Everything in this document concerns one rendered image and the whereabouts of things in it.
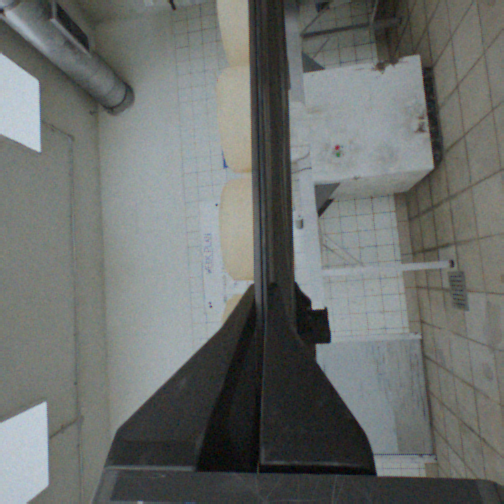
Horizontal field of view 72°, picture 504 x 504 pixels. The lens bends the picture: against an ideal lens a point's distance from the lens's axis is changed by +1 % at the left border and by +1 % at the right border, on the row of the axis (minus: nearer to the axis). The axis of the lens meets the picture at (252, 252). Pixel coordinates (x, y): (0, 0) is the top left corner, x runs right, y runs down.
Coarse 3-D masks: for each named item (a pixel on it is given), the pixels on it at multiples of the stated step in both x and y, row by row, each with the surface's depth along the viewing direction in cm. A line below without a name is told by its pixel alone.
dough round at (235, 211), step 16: (224, 192) 16; (240, 192) 15; (224, 208) 15; (240, 208) 15; (224, 224) 15; (240, 224) 15; (224, 240) 15; (240, 240) 15; (224, 256) 15; (240, 256) 15; (240, 272) 16
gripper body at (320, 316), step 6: (324, 306) 57; (318, 312) 56; (324, 312) 56; (318, 318) 56; (324, 318) 56; (330, 330) 53; (330, 336) 52; (324, 342) 53; (330, 342) 53; (312, 348) 56; (312, 354) 57
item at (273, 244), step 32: (256, 0) 13; (256, 32) 13; (256, 64) 13; (256, 96) 13; (288, 96) 52; (256, 128) 13; (288, 128) 46; (256, 160) 13; (288, 160) 41; (256, 192) 12; (288, 192) 37; (256, 224) 12; (288, 224) 34; (256, 256) 12; (288, 256) 31; (256, 288) 12; (288, 288) 28; (256, 320) 12; (256, 352) 12
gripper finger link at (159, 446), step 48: (240, 336) 10; (192, 384) 8; (240, 384) 12; (144, 432) 7; (192, 432) 7; (240, 432) 11; (144, 480) 6; (192, 480) 6; (240, 480) 6; (288, 480) 6; (336, 480) 6; (384, 480) 6; (432, 480) 5; (480, 480) 5
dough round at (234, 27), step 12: (228, 0) 16; (240, 0) 16; (228, 12) 16; (240, 12) 16; (228, 24) 16; (240, 24) 16; (228, 36) 17; (240, 36) 17; (228, 48) 17; (240, 48) 17; (228, 60) 18; (240, 60) 18
